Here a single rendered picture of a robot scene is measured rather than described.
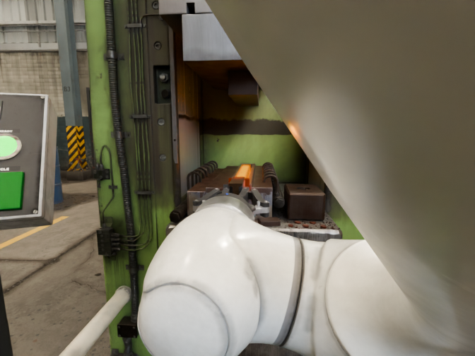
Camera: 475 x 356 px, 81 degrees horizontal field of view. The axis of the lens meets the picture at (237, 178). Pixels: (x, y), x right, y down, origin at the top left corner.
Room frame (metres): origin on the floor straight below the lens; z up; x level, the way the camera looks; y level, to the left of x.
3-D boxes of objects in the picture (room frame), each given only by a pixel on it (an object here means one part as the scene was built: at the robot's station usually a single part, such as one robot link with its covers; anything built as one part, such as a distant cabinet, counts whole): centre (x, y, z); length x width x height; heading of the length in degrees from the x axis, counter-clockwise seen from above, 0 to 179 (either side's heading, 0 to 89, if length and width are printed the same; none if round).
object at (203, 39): (0.84, 0.00, 1.32); 0.42 x 0.20 x 0.10; 175
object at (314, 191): (0.68, -0.16, 0.95); 0.12 x 0.08 x 0.06; 175
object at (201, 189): (0.84, 0.00, 0.96); 0.42 x 0.20 x 0.09; 175
